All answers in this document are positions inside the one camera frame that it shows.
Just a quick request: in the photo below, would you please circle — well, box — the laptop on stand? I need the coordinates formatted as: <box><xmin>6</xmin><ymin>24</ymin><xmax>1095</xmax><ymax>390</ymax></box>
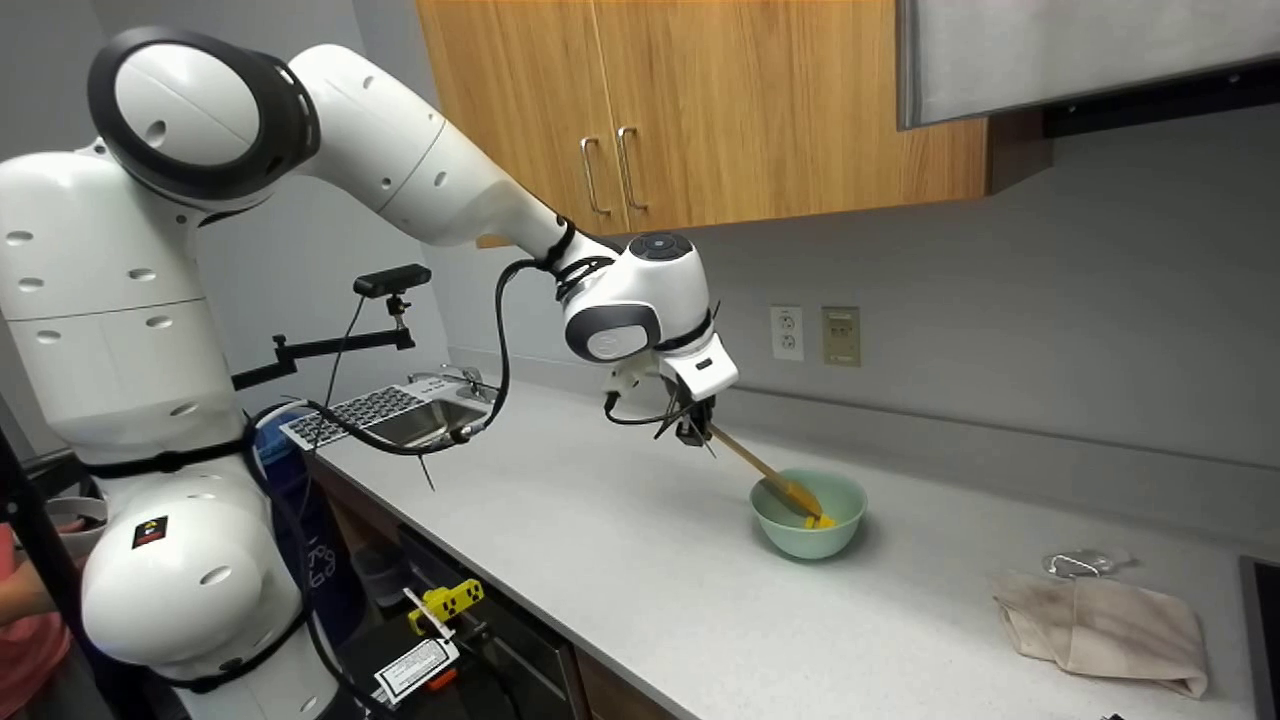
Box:
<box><xmin>280</xmin><ymin>375</ymin><xmax>491</xmax><ymax>457</ymax></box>

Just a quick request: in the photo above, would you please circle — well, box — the blue bin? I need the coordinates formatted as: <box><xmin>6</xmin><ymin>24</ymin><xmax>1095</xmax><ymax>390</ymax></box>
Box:
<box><xmin>247</xmin><ymin>412</ymin><xmax>353</xmax><ymax>634</ymax></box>

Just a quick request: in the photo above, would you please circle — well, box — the crumpled clear plastic wrap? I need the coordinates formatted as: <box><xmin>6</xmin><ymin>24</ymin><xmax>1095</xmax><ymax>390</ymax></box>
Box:
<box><xmin>1040</xmin><ymin>545</ymin><xmax>1140</xmax><ymax>584</ymax></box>

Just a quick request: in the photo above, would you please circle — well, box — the metal faucet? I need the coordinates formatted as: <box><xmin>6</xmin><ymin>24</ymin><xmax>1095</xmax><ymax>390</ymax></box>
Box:
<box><xmin>412</xmin><ymin>369</ymin><xmax>507</xmax><ymax>410</ymax></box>

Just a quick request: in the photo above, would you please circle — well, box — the beige cloth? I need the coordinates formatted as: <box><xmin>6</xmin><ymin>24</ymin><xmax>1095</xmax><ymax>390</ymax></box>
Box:
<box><xmin>992</xmin><ymin>574</ymin><xmax>1216</xmax><ymax>702</ymax></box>

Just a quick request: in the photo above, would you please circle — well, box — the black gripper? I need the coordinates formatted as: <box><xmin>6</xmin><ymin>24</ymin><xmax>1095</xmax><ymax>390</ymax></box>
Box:
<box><xmin>660</xmin><ymin>372</ymin><xmax>723</xmax><ymax>453</ymax></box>

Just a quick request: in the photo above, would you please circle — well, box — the yellow hand tool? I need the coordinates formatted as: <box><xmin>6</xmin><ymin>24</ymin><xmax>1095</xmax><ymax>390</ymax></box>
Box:
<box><xmin>400</xmin><ymin>575</ymin><xmax>491</xmax><ymax>634</ymax></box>

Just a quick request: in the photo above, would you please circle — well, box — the green bowl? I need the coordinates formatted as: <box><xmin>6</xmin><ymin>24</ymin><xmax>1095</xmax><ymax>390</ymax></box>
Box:
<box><xmin>745</xmin><ymin>465</ymin><xmax>872</xmax><ymax>569</ymax></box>

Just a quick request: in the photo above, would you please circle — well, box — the steel range hood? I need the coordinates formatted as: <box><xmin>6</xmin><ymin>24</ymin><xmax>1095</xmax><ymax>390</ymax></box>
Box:
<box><xmin>891</xmin><ymin>0</ymin><xmax>1280</xmax><ymax>141</ymax></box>

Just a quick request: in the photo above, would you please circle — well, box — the black exterior camera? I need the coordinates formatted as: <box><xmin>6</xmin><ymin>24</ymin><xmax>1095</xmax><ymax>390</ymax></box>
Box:
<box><xmin>347</xmin><ymin>261</ymin><xmax>435</xmax><ymax>304</ymax></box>

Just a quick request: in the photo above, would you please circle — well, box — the person in pink shirt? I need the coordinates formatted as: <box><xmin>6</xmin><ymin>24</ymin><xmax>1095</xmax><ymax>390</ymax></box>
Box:
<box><xmin>0</xmin><ymin>518</ymin><xmax>78</xmax><ymax>720</ymax></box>

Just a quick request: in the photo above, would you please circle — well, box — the metal cabinet handle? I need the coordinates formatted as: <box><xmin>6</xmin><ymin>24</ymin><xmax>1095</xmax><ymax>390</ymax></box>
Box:
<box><xmin>574</xmin><ymin>129</ymin><xmax>619</xmax><ymax>224</ymax></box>
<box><xmin>612</xmin><ymin>122</ymin><xmax>655</xmax><ymax>219</ymax></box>

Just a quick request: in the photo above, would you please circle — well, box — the wooden spatula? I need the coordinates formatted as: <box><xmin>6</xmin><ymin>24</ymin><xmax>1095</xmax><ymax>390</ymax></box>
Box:
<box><xmin>704</xmin><ymin>425</ymin><xmax>831</xmax><ymax>530</ymax></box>

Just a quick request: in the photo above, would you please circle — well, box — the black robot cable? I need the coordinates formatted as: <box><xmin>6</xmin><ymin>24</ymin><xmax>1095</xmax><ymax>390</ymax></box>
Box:
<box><xmin>304</xmin><ymin>254</ymin><xmax>591</xmax><ymax>460</ymax></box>

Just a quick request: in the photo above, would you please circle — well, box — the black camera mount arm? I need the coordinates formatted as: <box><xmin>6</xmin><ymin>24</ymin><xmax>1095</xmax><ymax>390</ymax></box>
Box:
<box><xmin>227</xmin><ymin>293</ymin><xmax>418</xmax><ymax>395</ymax></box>

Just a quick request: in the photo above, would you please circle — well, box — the wooden wall cabinet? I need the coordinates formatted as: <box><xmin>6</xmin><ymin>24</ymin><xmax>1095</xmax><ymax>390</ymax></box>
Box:
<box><xmin>415</xmin><ymin>0</ymin><xmax>1055</xmax><ymax>254</ymax></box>

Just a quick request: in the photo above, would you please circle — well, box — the white and red device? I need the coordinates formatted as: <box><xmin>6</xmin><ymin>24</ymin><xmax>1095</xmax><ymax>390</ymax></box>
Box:
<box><xmin>360</xmin><ymin>634</ymin><xmax>467</xmax><ymax>712</ymax></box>

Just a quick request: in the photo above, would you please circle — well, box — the white wall outlet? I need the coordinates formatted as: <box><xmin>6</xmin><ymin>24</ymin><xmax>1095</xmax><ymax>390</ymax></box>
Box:
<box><xmin>768</xmin><ymin>304</ymin><xmax>807</xmax><ymax>369</ymax></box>

